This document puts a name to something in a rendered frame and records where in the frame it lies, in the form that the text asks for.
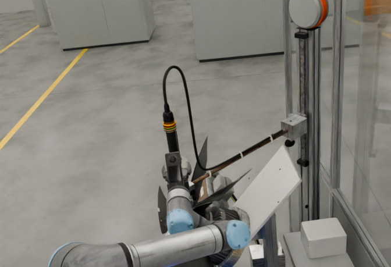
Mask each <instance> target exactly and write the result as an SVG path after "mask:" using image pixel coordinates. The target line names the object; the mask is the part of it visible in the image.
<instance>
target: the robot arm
mask: <svg viewBox="0 0 391 267"><path fill-rule="evenodd" d="M165 160H166V162H165V164H164V165H163V168H162V177H163V178H164V179H165V181H167V187H168V193H167V197H166V207H167V217H166V223H167V226H168V232H169V233H170V235H168V236H163V237H158V238H154V239H151V240H147V241H142V242H139V243H135V244H130V245H127V244H126V243H124V242H121V243H116V244H107V245H99V244H86V243H82V242H71V243H67V244H65V245H63V246H61V247H59V248H58V249H57V250H56V251H55V252H54V253H53V254H52V256H51V258H50V260H49V263H48V267H170V266H174V265H177V264H181V263H184V262H187V261H191V260H194V259H197V258H201V257H205V256H207V255H211V254H215V253H217V252H221V251H225V250H229V249H234V250H238V249H242V248H244V247H246V246H247V245H248V243H249V241H250V236H251V235H250V229H249V227H248V226H247V225H246V224H245V223H244V222H242V221H238V220H212V221H208V220H206V219H205V218H203V217H202V216H201V215H199V214H198V213H196V212H194V211H193V210H192V208H191V202H193V200H191V199H190V186H189V181H188V178H189V175H190V174H191V172H192V170H191V165H190V163H189V161H188V160H187V159H186V158H185V157H181V161H180V153H179V152H170V153H166V154H165ZM181 162H182V164H181Z"/></svg>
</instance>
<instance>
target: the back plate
mask: <svg viewBox="0 0 391 267"><path fill-rule="evenodd" d="M301 182H302V179H301V177H300V175H299V173H298V171H297V169H296V167H295V165H294V163H293V161H292V159H291V157H290V155H289V154H288V152H287V150H286V148H285V146H284V145H282V146H281V147H280V148H279V150H278V151H277V153H276V154H275V155H274V156H273V157H272V159H271V160H270V161H269V162H268V163H267V165H266V166H265V167H264V168H263V170H262V171H261V172H260V173H259V174H258V176H257V177H256V178H255V179H254V180H253V182H252V183H251V184H250V185H249V186H248V188H247V189H246V190H245V192H244V193H243V194H242V195H241V196H240V198H239V199H238V200H237V201H236V202H235V203H234V205H233V207H238V208H240V209H242V210H244V211H245V212H247V214H248V216H249V218H250V235H251V236H250V240H251V239H252V238H253V237H254V236H255V235H256V234H257V232H258V231H259V230H260V229H261V228H262V227H263V225H264V224H265V223H266V222H267V221H268V220H269V218H270V217H271V216H272V215H273V214H274V213H275V212H276V210H277V209H278V208H279V207H280V206H281V205H282V204H283V203H284V201H285V200H286V199H287V198H288V196H289V195H290V194H291V193H292V192H293V191H294V190H295V189H296V187H297V186H298V185H299V184H300V183H301Z"/></svg>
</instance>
